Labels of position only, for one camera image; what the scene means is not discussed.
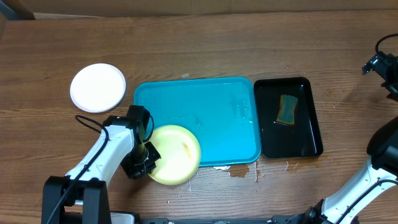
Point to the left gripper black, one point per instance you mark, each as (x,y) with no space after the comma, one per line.
(133,173)

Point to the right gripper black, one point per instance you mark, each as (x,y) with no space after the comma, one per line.
(383,64)

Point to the yellow plate with orange stain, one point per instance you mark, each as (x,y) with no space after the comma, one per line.
(180,155)

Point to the white plate with red streak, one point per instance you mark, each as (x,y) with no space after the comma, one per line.
(98,88)

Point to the green yellow sponge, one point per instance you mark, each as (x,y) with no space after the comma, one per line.
(286,113)

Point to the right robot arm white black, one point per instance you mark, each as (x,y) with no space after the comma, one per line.
(378,174)

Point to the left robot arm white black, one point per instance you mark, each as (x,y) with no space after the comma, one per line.
(81,196)

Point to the teal plastic tray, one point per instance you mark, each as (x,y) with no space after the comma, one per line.
(220,112)

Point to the black plastic tray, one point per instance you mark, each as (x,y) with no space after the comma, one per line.
(303,139)

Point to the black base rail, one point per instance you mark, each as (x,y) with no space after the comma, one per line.
(217,221)

